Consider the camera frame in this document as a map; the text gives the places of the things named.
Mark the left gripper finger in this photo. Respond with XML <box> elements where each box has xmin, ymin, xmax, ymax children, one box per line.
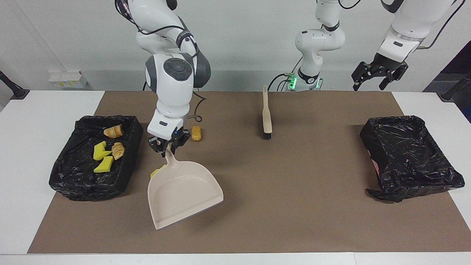
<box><xmin>351</xmin><ymin>62</ymin><xmax>376</xmax><ymax>92</ymax></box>
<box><xmin>379</xmin><ymin>64</ymin><xmax>409</xmax><ymax>91</ymax></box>

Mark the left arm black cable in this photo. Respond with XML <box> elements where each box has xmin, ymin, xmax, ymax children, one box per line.
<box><xmin>339</xmin><ymin>0</ymin><xmax>463</xmax><ymax>49</ymax></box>

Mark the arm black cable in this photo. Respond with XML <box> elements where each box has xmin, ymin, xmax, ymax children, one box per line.
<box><xmin>115</xmin><ymin>0</ymin><xmax>205</xmax><ymax>123</ymax></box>
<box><xmin>339</xmin><ymin>0</ymin><xmax>463</xmax><ymax>49</ymax></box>

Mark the white wall socket box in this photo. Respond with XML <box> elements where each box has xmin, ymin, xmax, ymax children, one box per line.
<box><xmin>48</xmin><ymin>71</ymin><xmax>88</xmax><ymax>89</ymax></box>

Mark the left arm base cable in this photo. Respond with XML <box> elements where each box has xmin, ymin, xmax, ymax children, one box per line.
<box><xmin>268</xmin><ymin>72</ymin><xmax>295</xmax><ymax>92</ymax></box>

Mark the brown table mat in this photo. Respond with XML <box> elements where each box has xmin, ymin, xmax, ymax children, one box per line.
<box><xmin>28</xmin><ymin>91</ymin><xmax>471</xmax><ymax>254</ymax></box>

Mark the beige plastic dustpan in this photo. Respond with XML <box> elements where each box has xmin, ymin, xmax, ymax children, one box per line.
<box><xmin>148</xmin><ymin>144</ymin><xmax>224</xmax><ymax>230</ymax></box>

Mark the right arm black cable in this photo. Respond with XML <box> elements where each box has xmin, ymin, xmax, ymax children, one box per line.
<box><xmin>115</xmin><ymin>0</ymin><xmax>205</xmax><ymax>123</ymax></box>

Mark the pale pastry chunk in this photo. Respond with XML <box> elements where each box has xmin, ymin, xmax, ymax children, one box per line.
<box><xmin>111</xmin><ymin>142</ymin><xmax>126</xmax><ymax>160</ymax></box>

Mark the striped orange croissant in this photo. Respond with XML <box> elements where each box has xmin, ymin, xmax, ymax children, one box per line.
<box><xmin>103</xmin><ymin>124</ymin><xmax>124</xmax><ymax>139</ymax></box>

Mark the beige hand brush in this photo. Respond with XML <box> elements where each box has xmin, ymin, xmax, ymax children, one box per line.
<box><xmin>262</xmin><ymin>85</ymin><xmax>273</xmax><ymax>140</ymax></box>

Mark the black stand leg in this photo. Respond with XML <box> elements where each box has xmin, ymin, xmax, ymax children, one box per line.
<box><xmin>0</xmin><ymin>70</ymin><xmax>30</xmax><ymax>100</ymax></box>
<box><xmin>437</xmin><ymin>71</ymin><xmax>471</xmax><ymax>102</ymax></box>

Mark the black bag lined bin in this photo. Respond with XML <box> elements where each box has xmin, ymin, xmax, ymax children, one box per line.
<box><xmin>360</xmin><ymin>115</ymin><xmax>465</xmax><ymax>203</ymax></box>
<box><xmin>49</xmin><ymin>114</ymin><xmax>144</xmax><ymax>201</ymax></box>

